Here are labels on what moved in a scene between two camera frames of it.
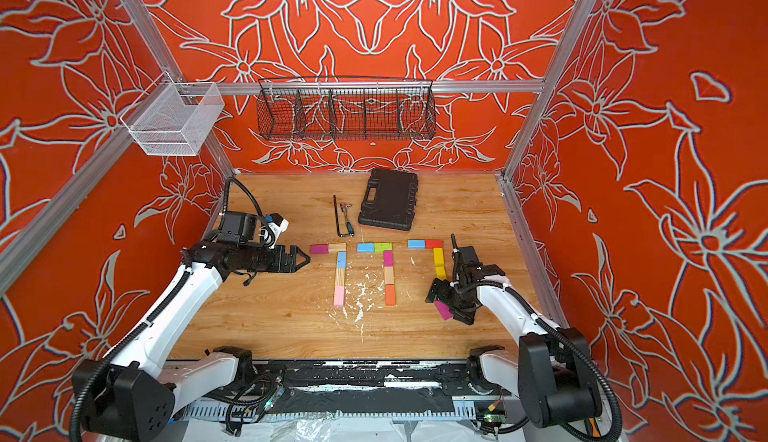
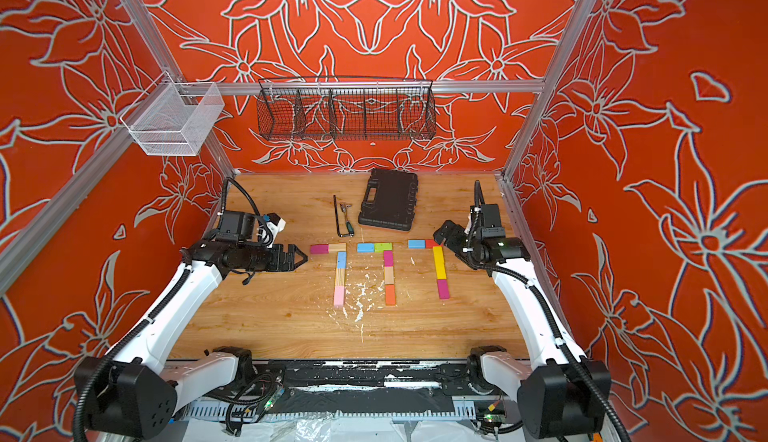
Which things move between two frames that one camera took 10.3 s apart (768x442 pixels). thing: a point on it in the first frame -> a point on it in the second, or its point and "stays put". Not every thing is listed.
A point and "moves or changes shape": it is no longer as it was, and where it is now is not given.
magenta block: (443, 310) moves or changes shape
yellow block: (438, 256) stays put
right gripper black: (466, 313) -> (457, 240)
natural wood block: (389, 278) stays put
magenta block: (319, 249) stays put
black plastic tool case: (389, 200) stays put
